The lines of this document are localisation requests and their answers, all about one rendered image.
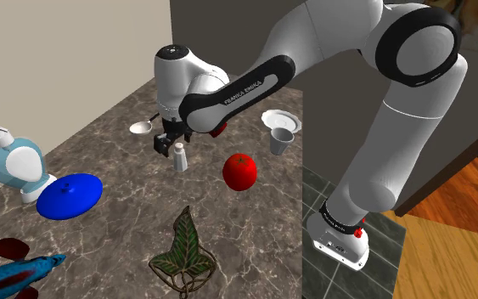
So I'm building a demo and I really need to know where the red tomato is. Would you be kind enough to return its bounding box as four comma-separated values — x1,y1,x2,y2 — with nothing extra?
222,152,259,193

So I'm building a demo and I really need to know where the grey cup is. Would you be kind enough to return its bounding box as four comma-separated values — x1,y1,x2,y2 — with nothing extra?
269,127,295,156

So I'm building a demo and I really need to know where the white salt shaker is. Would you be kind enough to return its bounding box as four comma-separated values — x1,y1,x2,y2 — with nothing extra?
172,142,189,173

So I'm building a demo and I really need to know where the blue round lid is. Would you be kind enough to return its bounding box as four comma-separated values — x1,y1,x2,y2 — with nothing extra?
36,172,104,221

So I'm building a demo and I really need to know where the green leaf brooch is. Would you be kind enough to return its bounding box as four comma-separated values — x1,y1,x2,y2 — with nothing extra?
148,205,218,299

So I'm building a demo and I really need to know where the white saucer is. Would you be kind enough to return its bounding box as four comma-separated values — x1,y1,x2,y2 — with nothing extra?
261,109,303,135

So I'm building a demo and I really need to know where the dark tiled robot stand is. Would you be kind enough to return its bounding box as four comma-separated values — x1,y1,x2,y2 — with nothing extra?
301,164,408,299

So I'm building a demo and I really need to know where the blue soap dispenser bottle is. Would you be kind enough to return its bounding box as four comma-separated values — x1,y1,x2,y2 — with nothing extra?
0,121,59,205

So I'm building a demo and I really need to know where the blue and red fish figure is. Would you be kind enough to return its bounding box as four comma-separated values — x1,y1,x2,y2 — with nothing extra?
0,237,68,299

